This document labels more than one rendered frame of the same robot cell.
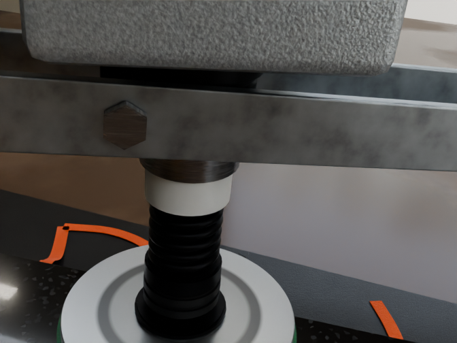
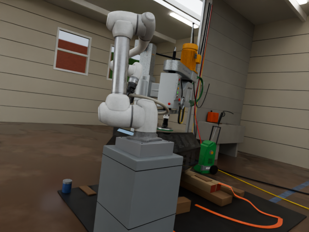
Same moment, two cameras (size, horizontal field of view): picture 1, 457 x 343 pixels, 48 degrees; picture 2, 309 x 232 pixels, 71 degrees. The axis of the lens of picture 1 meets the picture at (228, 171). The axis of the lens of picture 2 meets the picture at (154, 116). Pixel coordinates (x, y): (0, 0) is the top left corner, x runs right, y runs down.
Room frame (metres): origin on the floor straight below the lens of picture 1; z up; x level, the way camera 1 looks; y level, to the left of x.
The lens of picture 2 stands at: (1.81, -2.27, 1.12)
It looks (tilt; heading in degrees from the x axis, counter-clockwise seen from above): 3 degrees down; 125
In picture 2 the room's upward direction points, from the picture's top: 7 degrees clockwise
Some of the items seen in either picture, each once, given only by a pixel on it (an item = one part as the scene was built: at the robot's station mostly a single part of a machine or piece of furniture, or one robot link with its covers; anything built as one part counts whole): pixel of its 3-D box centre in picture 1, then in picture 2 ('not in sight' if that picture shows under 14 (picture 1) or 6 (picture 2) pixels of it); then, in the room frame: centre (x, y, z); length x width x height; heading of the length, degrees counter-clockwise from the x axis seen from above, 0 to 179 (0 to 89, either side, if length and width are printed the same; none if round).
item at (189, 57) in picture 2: not in sight; (189, 58); (0.25, 0.68, 1.88); 0.31 x 0.28 x 0.40; 12
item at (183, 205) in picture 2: not in sight; (176, 205); (0.80, -0.20, 0.07); 0.30 x 0.12 x 0.12; 70
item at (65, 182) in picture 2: not in sight; (66, 185); (-0.30, -0.81, 0.08); 0.10 x 0.10 x 0.13
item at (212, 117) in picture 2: not in sight; (214, 117); (-0.21, 3.34, 1.00); 0.50 x 0.22 x 0.33; 77
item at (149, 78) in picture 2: not in sight; (143, 88); (-0.38, 0.45, 1.36); 0.35 x 0.35 x 0.41
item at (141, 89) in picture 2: not in sight; (155, 90); (-0.19, 0.52, 1.34); 0.74 x 0.34 x 0.25; 20
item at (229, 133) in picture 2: not in sight; (220, 139); (0.02, 3.41, 0.43); 1.30 x 0.62 x 0.86; 77
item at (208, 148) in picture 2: not in sight; (207, 148); (0.37, 1.60, 0.43); 0.35 x 0.35 x 0.87; 60
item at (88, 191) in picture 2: not in sight; (87, 190); (-0.17, -0.61, 0.02); 0.25 x 0.10 x 0.01; 169
